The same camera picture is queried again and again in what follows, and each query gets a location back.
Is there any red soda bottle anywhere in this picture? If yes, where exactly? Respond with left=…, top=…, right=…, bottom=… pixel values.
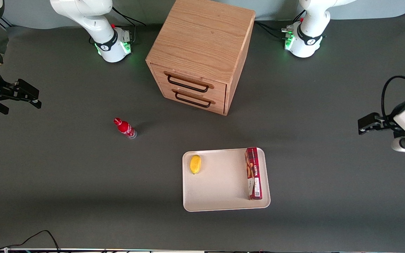
left=114, top=117, right=137, bottom=140

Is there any wooden drawer cabinet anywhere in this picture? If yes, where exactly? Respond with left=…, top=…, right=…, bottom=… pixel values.
left=146, top=0, right=256, bottom=116

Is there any black looped gripper cable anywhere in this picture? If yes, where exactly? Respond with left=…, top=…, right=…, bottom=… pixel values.
left=381, top=75, right=405, bottom=120

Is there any narrow wooden drawer front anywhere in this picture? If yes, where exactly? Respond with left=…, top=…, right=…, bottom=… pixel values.
left=160, top=86, right=226, bottom=116

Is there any black cable at table edge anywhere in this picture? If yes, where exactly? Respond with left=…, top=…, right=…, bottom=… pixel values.
left=0, top=230, right=61, bottom=253

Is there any black arm base cable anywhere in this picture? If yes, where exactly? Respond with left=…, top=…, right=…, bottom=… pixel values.
left=254, top=10, right=307, bottom=40
left=112, top=6, right=147, bottom=45

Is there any white rectangular tray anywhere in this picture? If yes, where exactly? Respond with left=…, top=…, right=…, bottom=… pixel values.
left=182, top=147, right=271, bottom=212

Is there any red cookie box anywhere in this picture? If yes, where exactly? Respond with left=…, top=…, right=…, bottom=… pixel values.
left=245, top=147, right=263, bottom=200

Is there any black left arm base cable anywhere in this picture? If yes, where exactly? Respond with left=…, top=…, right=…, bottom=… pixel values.
left=254, top=10, right=307, bottom=40

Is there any black right arm base cable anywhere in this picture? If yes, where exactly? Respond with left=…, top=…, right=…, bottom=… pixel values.
left=112, top=6, right=147, bottom=45

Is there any long black drawer handle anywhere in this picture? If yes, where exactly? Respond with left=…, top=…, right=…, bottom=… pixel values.
left=164, top=71, right=214, bottom=93

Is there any wide wooden drawer front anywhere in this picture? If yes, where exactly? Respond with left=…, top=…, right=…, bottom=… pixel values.
left=150, top=63, right=228, bottom=98

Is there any short black drawer handle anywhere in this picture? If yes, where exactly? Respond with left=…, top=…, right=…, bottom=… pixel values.
left=172, top=89, right=216, bottom=108

